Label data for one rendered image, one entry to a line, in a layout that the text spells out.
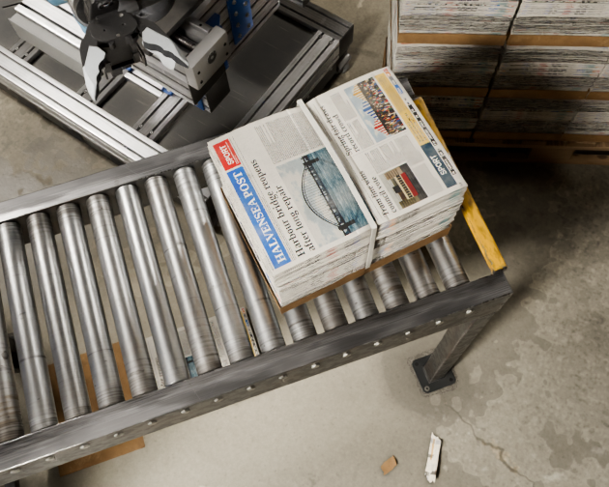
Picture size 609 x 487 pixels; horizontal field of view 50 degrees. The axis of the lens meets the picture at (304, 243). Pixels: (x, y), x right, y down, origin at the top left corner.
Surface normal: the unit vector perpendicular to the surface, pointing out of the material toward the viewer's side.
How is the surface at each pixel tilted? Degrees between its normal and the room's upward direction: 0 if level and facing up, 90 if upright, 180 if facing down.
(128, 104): 0
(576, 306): 0
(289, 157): 5
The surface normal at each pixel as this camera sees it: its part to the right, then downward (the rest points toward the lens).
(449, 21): -0.06, 0.92
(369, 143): -0.04, -0.38
